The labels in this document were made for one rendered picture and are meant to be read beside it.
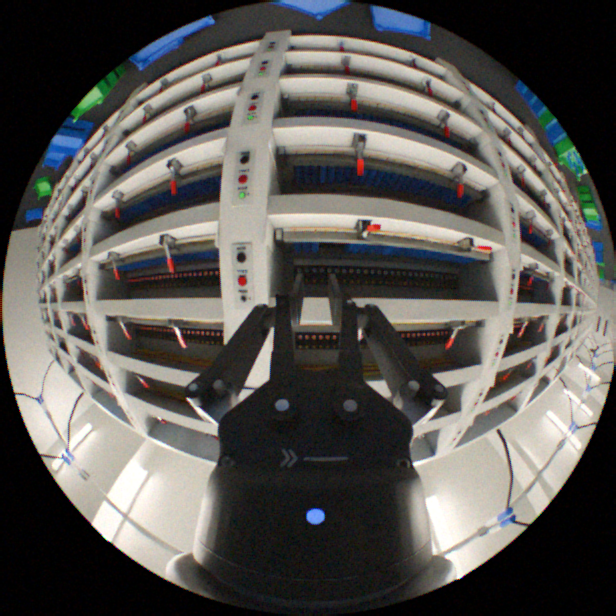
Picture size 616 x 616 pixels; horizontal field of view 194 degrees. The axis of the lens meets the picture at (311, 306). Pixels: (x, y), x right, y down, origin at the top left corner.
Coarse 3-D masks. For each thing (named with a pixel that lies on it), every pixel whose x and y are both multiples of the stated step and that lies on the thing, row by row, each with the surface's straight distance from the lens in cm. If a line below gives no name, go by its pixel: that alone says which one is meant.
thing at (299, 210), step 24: (288, 216) 34; (312, 216) 34; (336, 216) 34; (360, 216) 34; (384, 216) 36; (408, 216) 38; (432, 216) 42; (456, 216) 48; (264, 240) 32; (456, 240) 50; (480, 240) 53; (504, 240) 62; (312, 264) 49; (336, 264) 50; (360, 264) 51; (384, 264) 53; (408, 264) 57; (480, 264) 67; (504, 264) 61
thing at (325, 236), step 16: (288, 240) 38; (304, 240) 38; (320, 240) 38; (336, 240) 38; (352, 240) 38; (368, 240) 39; (384, 240) 40; (400, 240) 42; (416, 240) 44; (480, 256) 58
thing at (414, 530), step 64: (320, 384) 9; (256, 448) 8; (320, 448) 7; (384, 448) 8; (256, 512) 5; (320, 512) 4; (384, 512) 5; (256, 576) 5; (320, 576) 5; (384, 576) 5
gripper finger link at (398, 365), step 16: (368, 304) 15; (384, 320) 14; (368, 336) 15; (384, 336) 12; (400, 336) 12; (384, 352) 12; (400, 352) 11; (384, 368) 12; (400, 368) 10; (416, 368) 10; (400, 384) 11; (432, 384) 10; (432, 400) 10
